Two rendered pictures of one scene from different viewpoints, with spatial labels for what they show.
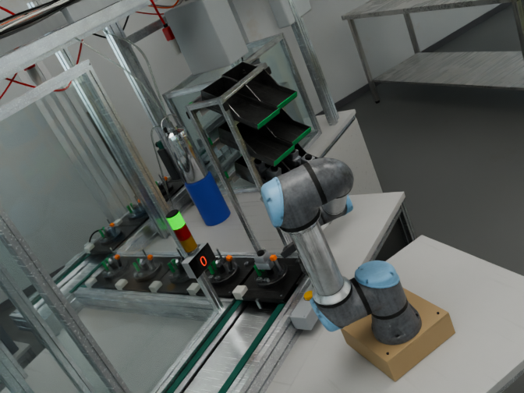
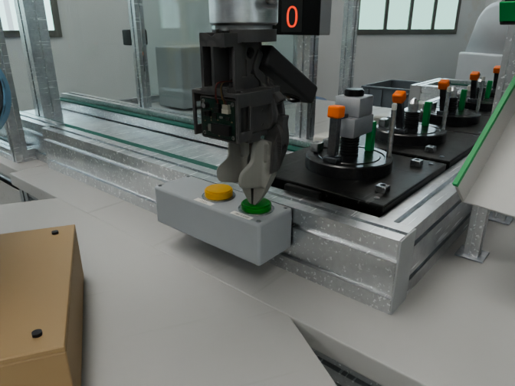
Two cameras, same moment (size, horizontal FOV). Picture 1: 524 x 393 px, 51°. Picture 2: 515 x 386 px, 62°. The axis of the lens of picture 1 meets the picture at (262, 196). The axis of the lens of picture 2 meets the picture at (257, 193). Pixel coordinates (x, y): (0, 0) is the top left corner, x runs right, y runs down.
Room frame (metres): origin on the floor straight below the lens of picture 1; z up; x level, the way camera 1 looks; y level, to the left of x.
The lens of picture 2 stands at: (1.68, -0.57, 1.19)
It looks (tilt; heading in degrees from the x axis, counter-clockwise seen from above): 21 degrees down; 88
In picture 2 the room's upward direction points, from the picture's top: straight up
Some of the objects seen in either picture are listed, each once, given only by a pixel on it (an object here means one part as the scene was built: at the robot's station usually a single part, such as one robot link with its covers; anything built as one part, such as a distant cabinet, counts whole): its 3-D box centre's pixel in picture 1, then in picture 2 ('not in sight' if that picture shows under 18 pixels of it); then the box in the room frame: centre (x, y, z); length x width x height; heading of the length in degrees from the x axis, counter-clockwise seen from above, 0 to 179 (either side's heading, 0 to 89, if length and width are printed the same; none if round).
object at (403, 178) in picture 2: (273, 278); (347, 171); (1.86, 0.09, 0.96); 0.24 x 0.24 x 0.02; 47
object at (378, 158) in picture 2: (271, 274); (348, 160); (1.86, 0.09, 0.98); 0.14 x 0.14 x 0.02
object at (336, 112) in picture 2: (274, 263); (337, 130); (1.83, 0.06, 1.04); 0.04 x 0.02 x 0.08; 47
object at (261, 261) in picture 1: (261, 259); (355, 110); (1.86, 0.10, 1.06); 0.08 x 0.04 x 0.07; 47
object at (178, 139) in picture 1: (182, 147); not in sight; (2.84, 0.28, 1.32); 0.14 x 0.14 x 0.38
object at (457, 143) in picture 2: (220, 267); (411, 117); (2.03, 0.28, 1.01); 0.24 x 0.24 x 0.13; 47
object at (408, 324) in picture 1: (392, 314); not in sight; (1.34, -0.21, 0.99); 0.15 x 0.15 x 0.10
